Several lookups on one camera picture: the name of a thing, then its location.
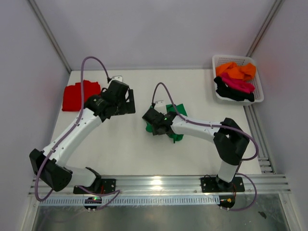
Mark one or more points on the corner frame post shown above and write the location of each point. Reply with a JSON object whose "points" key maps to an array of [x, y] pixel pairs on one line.
{"points": [[49, 34], [274, 10]]}

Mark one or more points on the white plastic basket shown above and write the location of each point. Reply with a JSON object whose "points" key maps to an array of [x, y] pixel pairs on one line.
{"points": [[218, 60]]}

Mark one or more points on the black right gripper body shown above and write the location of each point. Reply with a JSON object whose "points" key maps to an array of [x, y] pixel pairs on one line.
{"points": [[155, 131]]}

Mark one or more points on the orange t shirt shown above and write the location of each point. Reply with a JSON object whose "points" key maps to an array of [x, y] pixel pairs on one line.
{"points": [[245, 73]]}

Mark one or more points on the right corner frame post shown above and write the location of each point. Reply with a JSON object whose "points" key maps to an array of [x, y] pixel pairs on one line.
{"points": [[274, 10]]}

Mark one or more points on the left black controller board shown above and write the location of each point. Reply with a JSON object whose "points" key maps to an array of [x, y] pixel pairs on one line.
{"points": [[92, 203]]}

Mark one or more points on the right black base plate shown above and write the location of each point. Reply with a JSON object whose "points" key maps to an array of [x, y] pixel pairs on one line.
{"points": [[216, 185]]}

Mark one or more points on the aluminium front rail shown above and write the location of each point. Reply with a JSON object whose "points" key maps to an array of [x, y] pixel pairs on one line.
{"points": [[187, 185]]}

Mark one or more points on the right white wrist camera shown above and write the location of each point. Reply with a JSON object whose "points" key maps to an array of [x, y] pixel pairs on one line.
{"points": [[160, 106]]}

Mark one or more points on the right black controller board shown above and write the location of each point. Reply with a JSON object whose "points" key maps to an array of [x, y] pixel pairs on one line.
{"points": [[226, 202]]}

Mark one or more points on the pink t shirt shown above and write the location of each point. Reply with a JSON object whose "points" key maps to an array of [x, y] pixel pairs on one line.
{"points": [[237, 84]]}

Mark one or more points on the white slotted cable duct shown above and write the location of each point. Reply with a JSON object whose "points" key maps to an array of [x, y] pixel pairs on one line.
{"points": [[136, 200]]}

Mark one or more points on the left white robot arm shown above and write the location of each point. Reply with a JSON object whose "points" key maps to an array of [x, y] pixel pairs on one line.
{"points": [[50, 164]]}

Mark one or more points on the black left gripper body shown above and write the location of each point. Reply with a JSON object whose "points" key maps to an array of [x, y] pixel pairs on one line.
{"points": [[123, 107]]}

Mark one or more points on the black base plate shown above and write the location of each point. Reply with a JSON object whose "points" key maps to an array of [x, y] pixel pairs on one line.
{"points": [[108, 185], [216, 185]]}

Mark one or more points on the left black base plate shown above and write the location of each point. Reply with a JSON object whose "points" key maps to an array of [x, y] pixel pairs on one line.
{"points": [[108, 185]]}

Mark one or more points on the folded red t shirt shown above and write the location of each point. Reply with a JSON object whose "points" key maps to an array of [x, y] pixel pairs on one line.
{"points": [[72, 95]]}

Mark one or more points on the green t shirt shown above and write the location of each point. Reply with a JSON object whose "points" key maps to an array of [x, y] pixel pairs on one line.
{"points": [[170, 108]]}

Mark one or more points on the black t shirt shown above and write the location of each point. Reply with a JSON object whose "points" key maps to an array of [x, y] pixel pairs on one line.
{"points": [[224, 91]]}

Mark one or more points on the left corner frame post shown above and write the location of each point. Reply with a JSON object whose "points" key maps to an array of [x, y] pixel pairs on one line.
{"points": [[49, 34]]}

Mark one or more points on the black controller board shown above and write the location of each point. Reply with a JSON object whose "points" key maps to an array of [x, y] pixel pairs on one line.
{"points": [[92, 203], [226, 202]]}

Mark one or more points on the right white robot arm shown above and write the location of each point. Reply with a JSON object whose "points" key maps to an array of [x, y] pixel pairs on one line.
{"points": [[228, 138]]}

